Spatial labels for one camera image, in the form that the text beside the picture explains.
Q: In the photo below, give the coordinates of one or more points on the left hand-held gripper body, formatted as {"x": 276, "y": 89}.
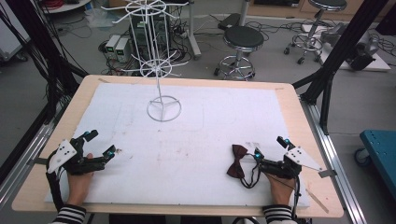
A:
{"x": 79, "y": 163}

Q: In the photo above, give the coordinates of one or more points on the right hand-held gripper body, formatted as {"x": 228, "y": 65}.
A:
{"x": 289, "y": 165}

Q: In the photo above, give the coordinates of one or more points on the dark red bow tie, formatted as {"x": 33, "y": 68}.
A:
{"x": 236, "y": 161}

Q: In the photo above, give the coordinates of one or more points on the person's left hand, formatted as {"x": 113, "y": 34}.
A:
{"x": 79, "y": 186}

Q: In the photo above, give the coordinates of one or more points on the person's right hand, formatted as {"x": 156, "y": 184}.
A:
{"x": 281, "y": 189}

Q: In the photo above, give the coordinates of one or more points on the grey tape strip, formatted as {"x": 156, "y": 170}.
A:
{"x": 36, "y": 161}
{"x": 327, "y": 173}

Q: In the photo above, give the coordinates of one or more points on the person's right striped sleeve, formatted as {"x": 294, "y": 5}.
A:
{"x": 278, "y": 214}

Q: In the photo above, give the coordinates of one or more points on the person's striped sleeve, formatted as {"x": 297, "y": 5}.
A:
{"x": 70, "y": 214}
{"x": 278, "y": 214}

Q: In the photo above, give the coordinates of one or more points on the person's left striped sleeve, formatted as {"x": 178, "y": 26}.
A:
{"x": 70, "y": 214}

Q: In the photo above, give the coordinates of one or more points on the white foam mat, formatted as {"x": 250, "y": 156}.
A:
{"x": 186, "y": 155}

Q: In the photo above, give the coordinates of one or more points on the blue cart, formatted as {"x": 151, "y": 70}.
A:
{"x": 378, "y": 158}

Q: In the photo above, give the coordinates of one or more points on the white bench power supply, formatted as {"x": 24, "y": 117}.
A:
{"x": 112, "y": 46}
{"x": 123, "y": 49}

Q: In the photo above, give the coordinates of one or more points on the black round stool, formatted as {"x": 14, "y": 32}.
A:
{"x": 314, "y": 31}
{"x": 241, "y": 49}

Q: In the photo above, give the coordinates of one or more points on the white board with device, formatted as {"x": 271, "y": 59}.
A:
{"x": 358, "y": 46}

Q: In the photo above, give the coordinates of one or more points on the computer tower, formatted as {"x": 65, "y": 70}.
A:
{"x": 149, "y": 29}

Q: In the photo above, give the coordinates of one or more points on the black box on floor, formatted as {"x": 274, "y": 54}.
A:
{"x": 229, "y": 21}

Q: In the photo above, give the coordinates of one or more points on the grey metal table leg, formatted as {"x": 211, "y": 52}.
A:
{"x": 194, "y": 31}

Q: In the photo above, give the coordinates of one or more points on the aluminium rail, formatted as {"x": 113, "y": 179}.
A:
{"x": 336, "y": 161}
{"x": 21, "y": 165}

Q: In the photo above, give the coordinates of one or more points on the black metal frame post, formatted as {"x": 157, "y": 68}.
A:
{"x": 40, "y": 46}
{"x": 336, "y": 62}

